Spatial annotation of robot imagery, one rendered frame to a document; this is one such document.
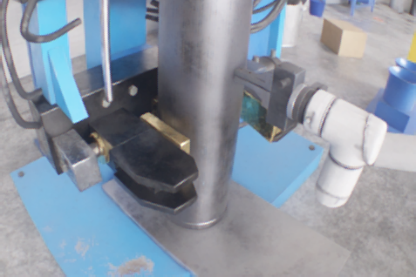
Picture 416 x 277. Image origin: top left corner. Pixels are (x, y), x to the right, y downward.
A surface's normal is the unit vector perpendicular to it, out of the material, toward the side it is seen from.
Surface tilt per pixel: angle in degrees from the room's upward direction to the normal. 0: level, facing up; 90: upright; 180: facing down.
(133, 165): 0
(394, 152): 65
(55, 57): 50
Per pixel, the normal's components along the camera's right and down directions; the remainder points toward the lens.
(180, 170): 0.06, -0.83
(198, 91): -0.07, 0.54
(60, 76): 0.59, -0.21
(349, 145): -0.69, 0.37
